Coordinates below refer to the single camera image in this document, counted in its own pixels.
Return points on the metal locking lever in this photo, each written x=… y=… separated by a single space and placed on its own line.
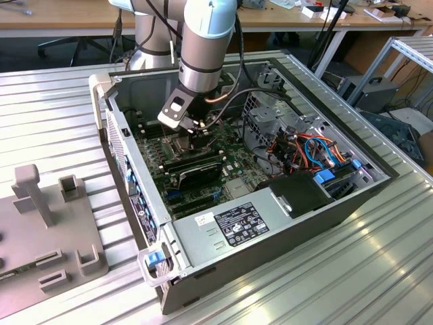
x=165 y=134

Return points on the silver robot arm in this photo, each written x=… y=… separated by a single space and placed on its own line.
x=203 y=50

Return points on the CPU socket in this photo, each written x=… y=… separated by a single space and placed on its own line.
x=174 y=149

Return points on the black RAM slot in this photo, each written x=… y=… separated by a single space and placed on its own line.
x=152 y=134
x=182 y=166
x=152 y=122
x=176 y=161
x=152 y=126
x=152 y=130

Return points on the green motherboard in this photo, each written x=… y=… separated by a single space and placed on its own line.
x=236 y=159

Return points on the black expansion card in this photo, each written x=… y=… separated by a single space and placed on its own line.
x=199 y=174

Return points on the silver drive cage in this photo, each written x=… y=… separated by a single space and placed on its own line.
x=274 y=115

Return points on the silver chipset heatsink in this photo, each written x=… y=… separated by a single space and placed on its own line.
x=236 y=188

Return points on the black expansion slot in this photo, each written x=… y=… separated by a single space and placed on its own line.
x=193 y=199
x=196 y=210

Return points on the silver power supply unit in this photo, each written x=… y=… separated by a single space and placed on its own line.
x=203 y=243

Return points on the blue disk carrier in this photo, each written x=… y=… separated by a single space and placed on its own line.
x=324 y=177

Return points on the black office chair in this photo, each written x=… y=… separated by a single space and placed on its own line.
x=78 y=44

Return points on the small white box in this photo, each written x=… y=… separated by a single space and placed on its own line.
x=313 y=11

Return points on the blue case latch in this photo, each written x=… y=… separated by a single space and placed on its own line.
x=154 y=260

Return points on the small blue plastic tab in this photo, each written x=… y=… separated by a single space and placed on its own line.
x=356 y=164

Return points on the grey open PC case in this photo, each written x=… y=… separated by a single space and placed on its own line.
x=338 y=216

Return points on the wooden desk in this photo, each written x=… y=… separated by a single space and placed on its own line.
x=355 y=24
x=50 y=17

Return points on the dark panel with fan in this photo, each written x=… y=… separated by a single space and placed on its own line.
x=389 y=128

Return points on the open cardboard box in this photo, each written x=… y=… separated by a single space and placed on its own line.
x=379 y=13

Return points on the grey parts rack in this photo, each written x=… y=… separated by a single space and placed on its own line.
x=20 y=230

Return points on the small black desk object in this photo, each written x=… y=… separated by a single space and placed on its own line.
x=402 y=11

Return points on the brown cardboard box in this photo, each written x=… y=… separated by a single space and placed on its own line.
x=427 y=149

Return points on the green RAM stick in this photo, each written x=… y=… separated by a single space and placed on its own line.
x=25 y=269

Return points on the black camera bracket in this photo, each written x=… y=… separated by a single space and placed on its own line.
x=187 y=100

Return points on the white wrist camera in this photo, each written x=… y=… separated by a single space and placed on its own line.
x=170 y=121

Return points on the aluminium frame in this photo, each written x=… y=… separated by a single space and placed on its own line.
x=406 y=47

